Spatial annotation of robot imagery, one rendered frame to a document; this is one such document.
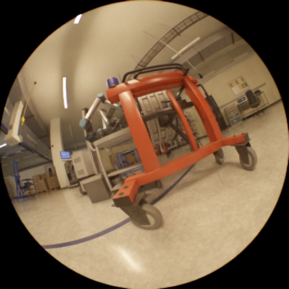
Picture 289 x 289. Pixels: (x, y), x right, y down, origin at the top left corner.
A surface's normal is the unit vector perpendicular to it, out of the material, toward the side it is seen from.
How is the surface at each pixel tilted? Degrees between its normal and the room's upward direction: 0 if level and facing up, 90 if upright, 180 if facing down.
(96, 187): 90
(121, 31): 180
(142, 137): 90
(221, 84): 90
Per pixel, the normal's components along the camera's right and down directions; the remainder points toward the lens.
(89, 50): 0.35, 0.93
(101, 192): 0.23, -0.20
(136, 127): -0.03, -0.11
